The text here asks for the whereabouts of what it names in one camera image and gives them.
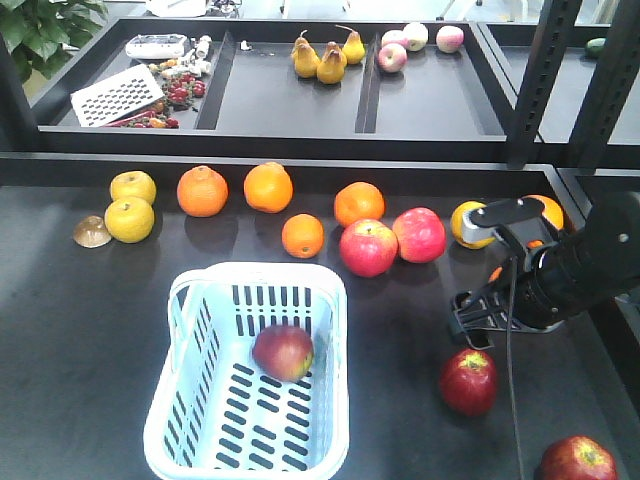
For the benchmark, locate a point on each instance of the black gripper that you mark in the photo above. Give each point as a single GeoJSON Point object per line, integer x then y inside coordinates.
{"type": "Point", "coordinates": [533, 290]}

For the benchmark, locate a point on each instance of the dark red apple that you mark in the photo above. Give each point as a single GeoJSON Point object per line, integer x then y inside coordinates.
{"type": "Point", "coordinates": [284, 352]}
{"type": "Point", "coordinates": [468, 382]}
{"type": "Point", "coordinates": [577, 457]}

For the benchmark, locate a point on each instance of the light blue plastic basket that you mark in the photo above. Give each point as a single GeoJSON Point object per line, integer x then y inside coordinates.
{"type": "Point", "coordinates": [215, 413]}

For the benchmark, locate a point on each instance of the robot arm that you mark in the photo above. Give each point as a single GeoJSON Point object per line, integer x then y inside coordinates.
{"type": "Point", "coordinates": [608, 249]}

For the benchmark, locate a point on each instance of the orange behind pink apples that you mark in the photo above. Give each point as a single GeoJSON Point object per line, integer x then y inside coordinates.
{"type": "Point", "coordinates": [357, 201]}

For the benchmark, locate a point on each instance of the small orange left of apples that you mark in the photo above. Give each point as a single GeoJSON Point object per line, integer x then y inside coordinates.
{"type": "Point", "coordinates": [302, 236]}

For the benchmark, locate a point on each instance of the yellow orange citrus fruit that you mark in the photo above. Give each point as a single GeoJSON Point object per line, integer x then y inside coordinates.
{"type": "Point", "coordinates": [456, 225]}

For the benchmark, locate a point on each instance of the pink red apple right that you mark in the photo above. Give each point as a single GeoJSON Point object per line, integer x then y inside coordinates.
{"type": "Point", "coordinates": [421, 235]}

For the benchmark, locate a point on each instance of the pink red apple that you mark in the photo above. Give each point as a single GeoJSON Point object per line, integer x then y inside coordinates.
{"type": "Point", "coordinates": [421, 235]}
{"type": "Point", "coordinates": [368, 248]}

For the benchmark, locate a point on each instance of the pink red apple left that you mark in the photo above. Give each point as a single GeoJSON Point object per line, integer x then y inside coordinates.
{"type": "Point", "coordinates": [368, 248]}

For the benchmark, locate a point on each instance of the black wooden fruit stand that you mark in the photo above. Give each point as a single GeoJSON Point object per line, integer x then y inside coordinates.
{"type": "Point", "coordinates": [84, 331]}

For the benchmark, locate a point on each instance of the large orange back row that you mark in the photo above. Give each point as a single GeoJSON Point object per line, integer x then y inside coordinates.
{"type": "Point", "coordinates": [268, 188]}

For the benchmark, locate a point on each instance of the yellow brown pear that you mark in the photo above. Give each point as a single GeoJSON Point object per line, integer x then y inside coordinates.
{"type": "Point", "coordinates": [331, 69]}

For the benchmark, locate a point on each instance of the bumpy top orange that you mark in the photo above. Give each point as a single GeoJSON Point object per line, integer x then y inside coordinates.
{"type": "Point", "coordinates": [202, 192]}

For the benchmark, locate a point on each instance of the yellow apple pear front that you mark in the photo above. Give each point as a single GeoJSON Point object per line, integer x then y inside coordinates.
{"type": "Point", "coordinates": [129, 219]}

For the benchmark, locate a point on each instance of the yellow apple pear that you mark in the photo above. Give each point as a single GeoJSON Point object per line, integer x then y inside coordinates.
{"type": "Point", "coordinates": [129, 219]}
{"type": "Point", "coordinates": [134, 183]}

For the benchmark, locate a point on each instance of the yellow apple pear back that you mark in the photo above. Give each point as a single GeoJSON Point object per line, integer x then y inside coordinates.
{"type": "Point", "coordinates": [134, 183]}

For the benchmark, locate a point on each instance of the brown mushroom cap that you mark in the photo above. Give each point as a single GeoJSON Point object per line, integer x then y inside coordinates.
{"type": "Point", "coordinates": [91, 232]}

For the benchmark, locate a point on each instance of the white game controller device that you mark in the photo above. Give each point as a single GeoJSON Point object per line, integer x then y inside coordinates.
{"type": "Point", "coordinates": [157, 46]}

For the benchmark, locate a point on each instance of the checkerboard calibration card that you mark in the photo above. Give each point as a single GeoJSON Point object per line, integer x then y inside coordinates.
{"type": "Point", "coordinates": [116, 96]}

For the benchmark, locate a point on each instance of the green potted plant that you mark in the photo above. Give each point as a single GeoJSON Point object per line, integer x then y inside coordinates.
{"type": "Point", "coordinates": [39, 34]}

